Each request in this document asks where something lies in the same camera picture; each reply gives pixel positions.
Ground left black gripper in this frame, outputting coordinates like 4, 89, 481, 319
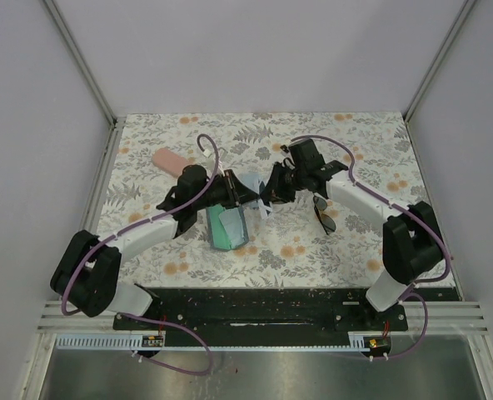
194, 169, 260, 212

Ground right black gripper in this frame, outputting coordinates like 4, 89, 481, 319
256, 162, 306, 206

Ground light blue cleaning cloth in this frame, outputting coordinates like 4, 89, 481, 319
240, 172, 266, 209

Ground white frame sunglasses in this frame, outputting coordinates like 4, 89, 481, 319
256, 199, 273, 220

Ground grey-blue glasses case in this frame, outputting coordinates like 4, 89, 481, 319
206, 205, 249, 252

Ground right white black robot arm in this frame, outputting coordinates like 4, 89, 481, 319
260, 136, 451, 330

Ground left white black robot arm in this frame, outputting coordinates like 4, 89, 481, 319
50, 165, 260, 329

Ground black aviator sunglasses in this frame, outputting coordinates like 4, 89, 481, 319
312, 195, 336, 235

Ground floral patterned table mat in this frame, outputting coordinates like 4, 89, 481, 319
97, 112, 427, 288

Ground pink glasses case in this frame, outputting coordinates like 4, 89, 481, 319
152, 147, 190, 178

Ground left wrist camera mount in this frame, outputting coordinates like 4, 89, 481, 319
202, 147, 229, 170

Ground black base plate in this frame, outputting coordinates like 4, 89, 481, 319
112, 286, 410, 347

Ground left aluminium side rail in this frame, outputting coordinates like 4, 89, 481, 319
77, 117, 127, 233

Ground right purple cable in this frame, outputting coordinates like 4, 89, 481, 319
290, 135, 450, 362

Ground white slotted cable duct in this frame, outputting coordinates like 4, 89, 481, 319
55, 331, 391, 353

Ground left aluminium frame post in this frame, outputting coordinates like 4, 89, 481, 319
40, 0, 117, 127

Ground aluminium frame post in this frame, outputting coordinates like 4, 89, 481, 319
402, 0, 479, 125
40, 0, 117, 127

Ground right aluminium frame post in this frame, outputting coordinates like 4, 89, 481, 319
402, 0, 479, 125

